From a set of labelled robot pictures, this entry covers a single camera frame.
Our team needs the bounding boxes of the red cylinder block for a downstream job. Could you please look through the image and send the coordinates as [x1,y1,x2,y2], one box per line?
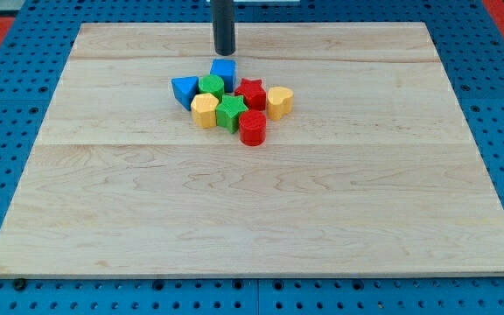
[239,109,267,146]

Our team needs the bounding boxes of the green star block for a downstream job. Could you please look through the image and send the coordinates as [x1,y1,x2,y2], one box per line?
[215,95,249,134]

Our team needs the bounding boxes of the red star block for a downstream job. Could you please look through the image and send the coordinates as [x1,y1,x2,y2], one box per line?
[234,78,267,111]

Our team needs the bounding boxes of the yellow heart block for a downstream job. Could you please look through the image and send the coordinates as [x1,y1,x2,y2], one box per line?
[267,87,294,121]

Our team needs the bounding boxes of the yellow hexagon block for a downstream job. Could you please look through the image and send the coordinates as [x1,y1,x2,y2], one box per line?
[191,93,219,129]

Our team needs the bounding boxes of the green cylinder block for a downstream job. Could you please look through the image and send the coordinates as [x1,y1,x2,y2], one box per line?
[198,74,225,102]

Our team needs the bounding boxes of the blue cube block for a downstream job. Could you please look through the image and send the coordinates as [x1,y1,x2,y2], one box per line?
[210,59,237,93]

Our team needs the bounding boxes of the blue triangle block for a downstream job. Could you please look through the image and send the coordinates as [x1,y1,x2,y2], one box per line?
[171,76,199,111]

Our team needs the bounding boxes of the light wooden board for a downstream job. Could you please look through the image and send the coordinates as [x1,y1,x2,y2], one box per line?
[0,22,504,279]

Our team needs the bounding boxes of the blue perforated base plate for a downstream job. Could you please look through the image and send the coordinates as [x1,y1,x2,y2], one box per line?
[0,0,504,314]

